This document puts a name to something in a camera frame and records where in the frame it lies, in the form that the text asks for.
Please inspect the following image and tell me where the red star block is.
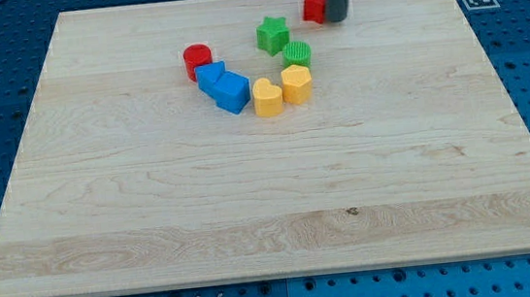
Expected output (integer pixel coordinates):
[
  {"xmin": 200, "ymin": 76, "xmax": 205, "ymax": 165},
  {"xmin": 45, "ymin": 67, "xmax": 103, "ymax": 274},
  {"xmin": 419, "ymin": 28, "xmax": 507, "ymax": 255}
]
[{"xmin": 302, "ymin": 0, "xmax": 326, "ymax": 24}]

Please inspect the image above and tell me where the green star block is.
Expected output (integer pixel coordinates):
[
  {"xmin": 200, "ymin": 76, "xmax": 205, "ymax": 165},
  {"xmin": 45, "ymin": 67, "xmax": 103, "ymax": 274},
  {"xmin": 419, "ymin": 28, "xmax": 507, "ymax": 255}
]
[{"xmin": 256, "ymin": 16, "xmax": 290, "ymax": 56}]

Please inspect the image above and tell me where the green ridged cylinder block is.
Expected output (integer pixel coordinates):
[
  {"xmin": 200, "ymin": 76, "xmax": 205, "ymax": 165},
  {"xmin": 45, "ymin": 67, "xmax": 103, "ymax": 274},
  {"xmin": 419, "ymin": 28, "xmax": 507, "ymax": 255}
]
[{"xmin": 282, "ymin": 41, "xmax": 312, "ymax": 68}]

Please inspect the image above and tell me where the yellow pentagon block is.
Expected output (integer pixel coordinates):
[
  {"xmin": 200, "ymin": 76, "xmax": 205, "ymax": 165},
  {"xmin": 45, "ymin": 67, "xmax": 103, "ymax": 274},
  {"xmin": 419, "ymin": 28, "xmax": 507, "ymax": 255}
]
[{"xmin": 282, "ymin": 65, "xmax": 313, "ymax": 105}]

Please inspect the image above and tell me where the yellow heart block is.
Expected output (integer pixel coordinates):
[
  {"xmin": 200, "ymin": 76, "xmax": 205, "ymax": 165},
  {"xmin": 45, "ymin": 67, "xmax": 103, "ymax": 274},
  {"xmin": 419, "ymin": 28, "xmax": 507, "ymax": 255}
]
[{"xmin": 251, "ymin": 78, "xmax": 283, "ymax": 117}]

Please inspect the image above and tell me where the blue cube block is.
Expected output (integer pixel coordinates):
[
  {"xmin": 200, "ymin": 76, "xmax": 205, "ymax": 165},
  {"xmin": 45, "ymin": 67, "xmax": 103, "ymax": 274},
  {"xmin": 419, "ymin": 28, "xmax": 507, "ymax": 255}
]
[{"xmin": 214, "ymin": 71, "xmax": 250, "ymax": 115}]

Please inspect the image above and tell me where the red cylinder block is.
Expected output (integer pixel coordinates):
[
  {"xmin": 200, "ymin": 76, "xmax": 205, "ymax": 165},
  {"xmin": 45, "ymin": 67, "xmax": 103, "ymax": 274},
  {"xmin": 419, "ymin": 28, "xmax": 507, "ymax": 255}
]
[{"xmin": 182, "ymin": 44, "xmax": 213, "ymax": 83}]

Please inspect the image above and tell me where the blue triangle block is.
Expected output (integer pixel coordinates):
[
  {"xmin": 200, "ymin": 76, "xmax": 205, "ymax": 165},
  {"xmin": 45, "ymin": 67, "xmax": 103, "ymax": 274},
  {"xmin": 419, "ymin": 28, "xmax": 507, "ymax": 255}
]
[{"xmin": 195, "ymin": 61, "xmax": 226, "ymax": 98}]

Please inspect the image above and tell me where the light wooden board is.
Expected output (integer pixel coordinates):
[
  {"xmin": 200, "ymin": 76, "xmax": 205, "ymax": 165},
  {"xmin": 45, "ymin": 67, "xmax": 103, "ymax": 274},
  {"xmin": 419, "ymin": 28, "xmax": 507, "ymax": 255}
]
[{"xmin": 0, "ymin": 0, "xmax": 530, "ymax": 297}]

